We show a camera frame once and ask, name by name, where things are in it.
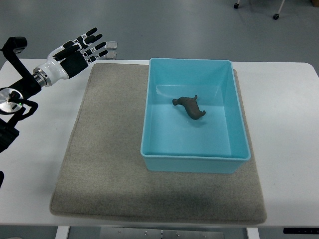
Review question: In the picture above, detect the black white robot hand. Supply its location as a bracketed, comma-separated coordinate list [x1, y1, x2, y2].
[33, 27, 108, 87]

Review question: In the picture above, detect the brown toy hippo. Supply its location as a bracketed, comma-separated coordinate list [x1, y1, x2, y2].
[172, 95, 206, 120]

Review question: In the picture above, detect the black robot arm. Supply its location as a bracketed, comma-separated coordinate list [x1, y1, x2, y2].
[0, 36, 41, 152]

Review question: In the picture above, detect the blue plastic box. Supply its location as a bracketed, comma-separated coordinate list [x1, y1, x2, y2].
[141, 58, 251, 174]

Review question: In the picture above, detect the lower floor outlet plate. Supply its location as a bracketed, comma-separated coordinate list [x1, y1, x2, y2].
[103, 51, 117, 60]

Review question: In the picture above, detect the floor outlet plate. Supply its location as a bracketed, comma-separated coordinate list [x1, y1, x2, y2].
[105, 41, 118, 49]
[103, 51, 117, 60]

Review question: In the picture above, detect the upper floor outlet plate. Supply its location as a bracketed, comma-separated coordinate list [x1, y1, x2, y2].
[105, 41, 118, 49]

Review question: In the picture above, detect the grey felt mat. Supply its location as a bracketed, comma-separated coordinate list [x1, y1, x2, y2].
[50, 63, 267, 225]

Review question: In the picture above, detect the left cart caster wheel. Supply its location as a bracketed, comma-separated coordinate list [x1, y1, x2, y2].
[233, 0, 241, 9]

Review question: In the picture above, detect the cart caster wheel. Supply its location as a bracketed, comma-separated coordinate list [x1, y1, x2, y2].
[273, 0, 285, 20]
[233, 0, 241, 9]

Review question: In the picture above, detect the right cart caster wheel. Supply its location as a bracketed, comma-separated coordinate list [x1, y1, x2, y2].
[273, 0, 285, 20]

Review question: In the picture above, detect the black table control panel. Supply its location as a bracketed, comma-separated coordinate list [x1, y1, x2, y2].
[283, 228, 319, 235]

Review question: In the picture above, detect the metal table frame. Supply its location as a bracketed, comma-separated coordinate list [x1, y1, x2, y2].
[55, 226, 260, 239]

